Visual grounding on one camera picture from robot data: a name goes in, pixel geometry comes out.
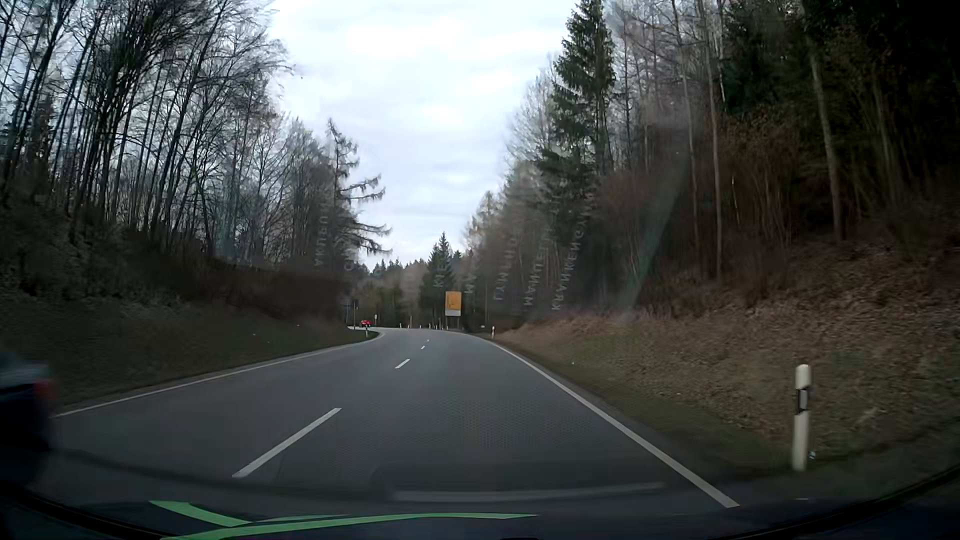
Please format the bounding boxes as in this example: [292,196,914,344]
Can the car's own bonnet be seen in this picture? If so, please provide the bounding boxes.
[0,463,960,540]

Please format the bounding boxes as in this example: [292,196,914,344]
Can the white marker post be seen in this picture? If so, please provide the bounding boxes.
[791,363,814,473]

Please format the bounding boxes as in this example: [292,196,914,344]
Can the wood of mixed trees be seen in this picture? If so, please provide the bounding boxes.
[352,0,960,335]

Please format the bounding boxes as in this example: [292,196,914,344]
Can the grass bank with dry leaves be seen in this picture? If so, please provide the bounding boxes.
[480,240,960,496]

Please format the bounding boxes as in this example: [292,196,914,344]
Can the grey asphalt road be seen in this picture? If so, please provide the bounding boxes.
[30,327,751,519]

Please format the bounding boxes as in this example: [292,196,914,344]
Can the dark car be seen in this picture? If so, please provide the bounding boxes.
[0,352,57,485]

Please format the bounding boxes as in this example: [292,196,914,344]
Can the wood of bare trees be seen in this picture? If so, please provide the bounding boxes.
[0,0,391,316]

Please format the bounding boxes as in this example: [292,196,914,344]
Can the row of white marker posts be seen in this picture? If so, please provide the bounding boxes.
[397,321,498,340]

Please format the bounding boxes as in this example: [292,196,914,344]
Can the road markings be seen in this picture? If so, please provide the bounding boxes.
[54,328,741,510]

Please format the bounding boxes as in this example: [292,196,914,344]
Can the dark grass bank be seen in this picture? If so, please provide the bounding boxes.
[0,202,380,410]

